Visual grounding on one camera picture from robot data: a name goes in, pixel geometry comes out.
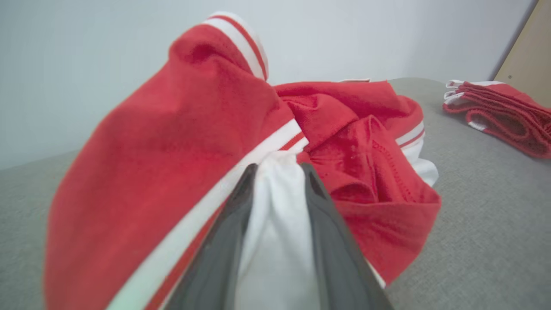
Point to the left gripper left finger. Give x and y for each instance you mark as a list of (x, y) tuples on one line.
[(215, 275)]

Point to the red shorts with white stripe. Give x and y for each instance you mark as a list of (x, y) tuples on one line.
[(503, 112)]

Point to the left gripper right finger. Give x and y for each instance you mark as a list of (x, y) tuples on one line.
[(340, 271)]

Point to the red white basketball jersey shirt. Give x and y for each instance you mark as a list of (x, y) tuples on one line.
[(172, 142)]

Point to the light wooden board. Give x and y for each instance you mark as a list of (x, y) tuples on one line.
[(531, 56)]

